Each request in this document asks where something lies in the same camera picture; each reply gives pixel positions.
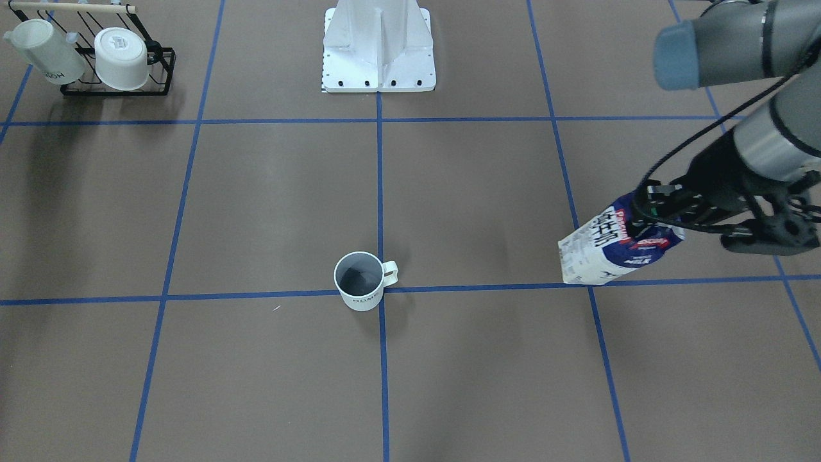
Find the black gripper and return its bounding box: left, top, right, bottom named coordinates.
left=629, top=132, right=786, bottom=239

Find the blue white milk carton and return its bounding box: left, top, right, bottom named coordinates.
left=557, top=193, right=685, bottom=286

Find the white handled mug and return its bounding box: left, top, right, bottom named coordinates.
left=334, top=251, right=398, bottom=312

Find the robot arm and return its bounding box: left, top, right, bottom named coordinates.
left=629, top=1, right=819, bottom=255

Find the brown paper table cover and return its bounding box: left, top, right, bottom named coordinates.
left=2, top=1, right=819, bottom=461

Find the white bowl on rack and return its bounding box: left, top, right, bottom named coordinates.
left=93, top=27, right=149, bottom=91

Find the white mug on rack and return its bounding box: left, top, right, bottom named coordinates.
left=3, top=19, right=86, bottom=85

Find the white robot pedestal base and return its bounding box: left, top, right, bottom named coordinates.
left=321, top=1, right=437, bottom=93

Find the black wire dish rack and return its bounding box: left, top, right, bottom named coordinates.
left=3, top=1, right=177, bottom=97

